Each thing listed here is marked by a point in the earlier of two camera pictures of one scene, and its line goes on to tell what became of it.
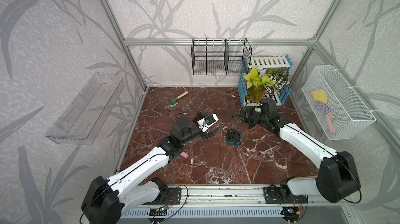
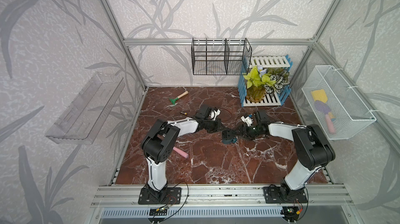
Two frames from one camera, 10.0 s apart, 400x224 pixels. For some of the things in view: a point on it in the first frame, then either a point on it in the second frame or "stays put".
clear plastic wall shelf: (82, 121) stays put
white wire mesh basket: (340, 112) stays put
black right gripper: (245, 113) -> (241, 127)
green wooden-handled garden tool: (173, 100) stays put
